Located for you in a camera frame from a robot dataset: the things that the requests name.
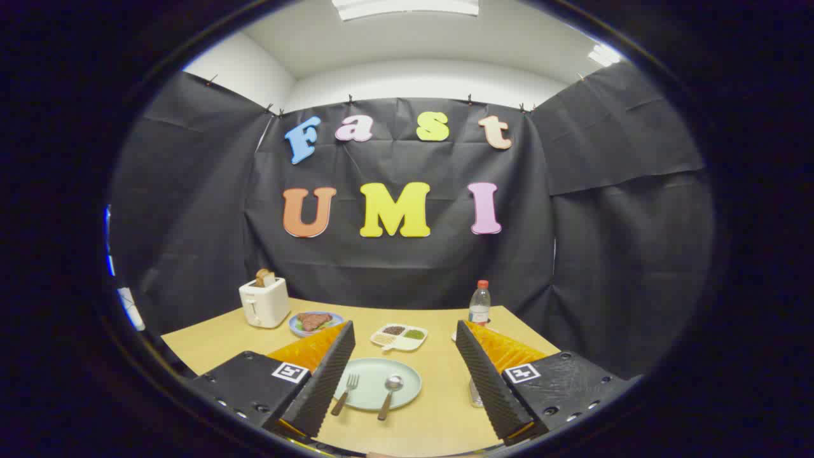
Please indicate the pale green plate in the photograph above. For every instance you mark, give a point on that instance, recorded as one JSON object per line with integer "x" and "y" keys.
{"x": 372, "y": 391}

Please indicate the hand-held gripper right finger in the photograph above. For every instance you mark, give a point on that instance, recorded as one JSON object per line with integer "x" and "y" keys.
{"x": 486, "y": 381}

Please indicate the white divided tray with beans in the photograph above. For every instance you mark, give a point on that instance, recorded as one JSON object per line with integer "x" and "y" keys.
{"x": 400, "y": 340}

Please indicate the black backdrop cloth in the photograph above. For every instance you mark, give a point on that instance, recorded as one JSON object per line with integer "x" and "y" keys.
{"x": 413, "y": 273}

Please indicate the small ceiling light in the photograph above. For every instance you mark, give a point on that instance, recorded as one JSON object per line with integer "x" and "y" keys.
{"x": 603, "y": 55}

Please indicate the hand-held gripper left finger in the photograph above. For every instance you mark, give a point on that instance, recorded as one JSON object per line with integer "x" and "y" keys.
{"x": 324, "y": 381}

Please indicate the blue plate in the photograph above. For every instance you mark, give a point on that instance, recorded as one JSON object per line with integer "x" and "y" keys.
{"x": 299, "y": 329}

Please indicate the metal spoon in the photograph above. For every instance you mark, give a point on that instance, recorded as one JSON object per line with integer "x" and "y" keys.
{"x": 393, "y": 383}

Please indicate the long ceiling light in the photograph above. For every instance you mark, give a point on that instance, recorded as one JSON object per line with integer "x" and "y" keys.
{"x": 407, "y": 7}

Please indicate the white toaster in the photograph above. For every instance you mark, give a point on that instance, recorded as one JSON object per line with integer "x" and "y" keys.
{"x": 264, "y": 305}

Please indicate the clear plastic water bottle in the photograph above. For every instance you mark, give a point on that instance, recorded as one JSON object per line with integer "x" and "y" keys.
{"x": 479, "y": 305}

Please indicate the toasted bread slice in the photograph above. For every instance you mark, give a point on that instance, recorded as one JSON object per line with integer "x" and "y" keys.
{"x": 264, "y": 277}

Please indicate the brown steak piece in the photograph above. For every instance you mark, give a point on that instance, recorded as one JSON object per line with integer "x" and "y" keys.
{"x": 313, "y": 320}

